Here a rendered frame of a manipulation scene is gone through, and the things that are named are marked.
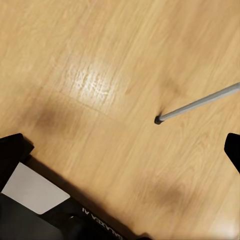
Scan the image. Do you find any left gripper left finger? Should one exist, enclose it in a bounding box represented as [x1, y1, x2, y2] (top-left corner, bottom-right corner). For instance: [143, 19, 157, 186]
[0, 133, 26, 193]

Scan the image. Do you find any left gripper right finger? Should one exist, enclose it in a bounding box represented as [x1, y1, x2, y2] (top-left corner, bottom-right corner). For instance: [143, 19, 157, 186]
[224, 133, 240, 173]

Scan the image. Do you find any camera tripod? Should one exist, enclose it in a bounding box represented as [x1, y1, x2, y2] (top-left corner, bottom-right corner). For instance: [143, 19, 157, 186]
[154, 82, 240, 125]

